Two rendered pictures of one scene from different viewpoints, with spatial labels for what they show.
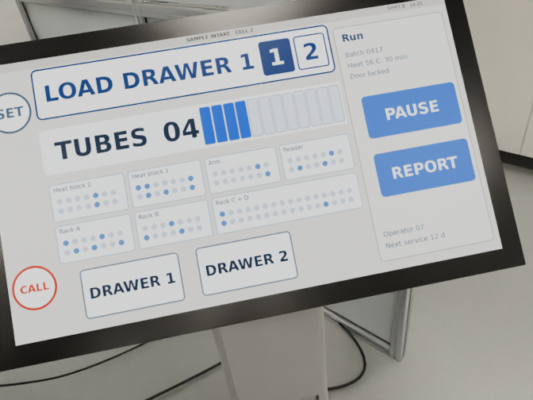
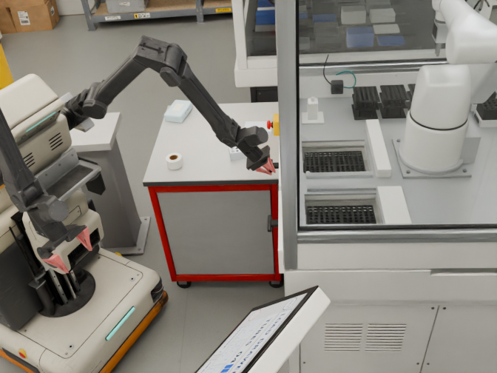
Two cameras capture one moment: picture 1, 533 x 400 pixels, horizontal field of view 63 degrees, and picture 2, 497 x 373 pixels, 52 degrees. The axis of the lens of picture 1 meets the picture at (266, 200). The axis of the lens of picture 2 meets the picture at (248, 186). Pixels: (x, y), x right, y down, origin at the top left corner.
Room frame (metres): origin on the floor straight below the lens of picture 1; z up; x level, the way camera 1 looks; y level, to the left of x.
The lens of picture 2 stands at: (0.87, -0.30, 2.08)
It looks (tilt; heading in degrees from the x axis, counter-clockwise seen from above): 40 degrees down; 136
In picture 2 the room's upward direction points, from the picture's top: 5 degrees counter-clockwise
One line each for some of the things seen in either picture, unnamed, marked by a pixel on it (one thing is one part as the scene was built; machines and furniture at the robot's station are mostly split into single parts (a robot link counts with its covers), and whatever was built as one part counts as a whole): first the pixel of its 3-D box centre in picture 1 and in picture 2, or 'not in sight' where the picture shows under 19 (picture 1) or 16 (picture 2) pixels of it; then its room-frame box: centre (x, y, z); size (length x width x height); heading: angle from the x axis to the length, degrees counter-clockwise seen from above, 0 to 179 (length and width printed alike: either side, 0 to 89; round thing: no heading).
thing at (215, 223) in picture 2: not in sight; (225, 199); (-0.63, 0.97, 0.38); 0.62 x 0.58 x 0.76; 130
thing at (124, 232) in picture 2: not in sight; (106, 187); (-1.21, 0.63, 0.38); 0.30 x 0.30 x 0.76; 44
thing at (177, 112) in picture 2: not in sight; (178, 110); (-0.93, 0.99, 0.78); 0.15 x 0.10 x 0.04; 117
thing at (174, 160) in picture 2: not in sight; (174, 160); (-0.63, 0.71, 0.78); 0.07 x 0.07 x 0.04
